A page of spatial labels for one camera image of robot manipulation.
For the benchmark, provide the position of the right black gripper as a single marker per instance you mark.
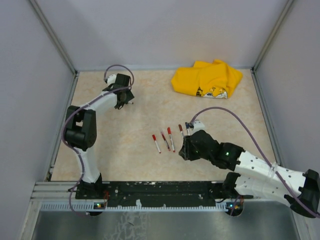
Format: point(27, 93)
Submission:
point(185, 151)

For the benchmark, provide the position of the white pen red tip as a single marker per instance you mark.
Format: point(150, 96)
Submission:
point(172, 143)

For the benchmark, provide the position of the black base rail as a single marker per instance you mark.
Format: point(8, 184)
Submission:
point(156, 194)

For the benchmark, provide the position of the white pen red end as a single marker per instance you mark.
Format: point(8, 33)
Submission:
point(157, 146)

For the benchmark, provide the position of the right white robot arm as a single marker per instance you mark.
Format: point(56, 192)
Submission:
point(251, 176)

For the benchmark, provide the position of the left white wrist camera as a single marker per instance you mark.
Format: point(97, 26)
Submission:
point(111, 79)

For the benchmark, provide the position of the white slotted cable duct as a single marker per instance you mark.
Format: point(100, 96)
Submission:
point(61, 206)

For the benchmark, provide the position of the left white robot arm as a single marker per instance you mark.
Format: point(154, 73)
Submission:
point(80, 127)

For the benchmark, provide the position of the dark red pen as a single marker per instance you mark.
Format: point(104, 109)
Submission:
point(165, 140)

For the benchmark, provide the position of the white pen blue markings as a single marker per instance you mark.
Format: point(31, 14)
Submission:
point(181, 130)

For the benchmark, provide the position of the yellow folded t-shirt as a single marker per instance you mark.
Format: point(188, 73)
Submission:
point(216, 80)

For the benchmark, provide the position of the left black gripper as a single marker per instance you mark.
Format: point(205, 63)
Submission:
point(129, 96)

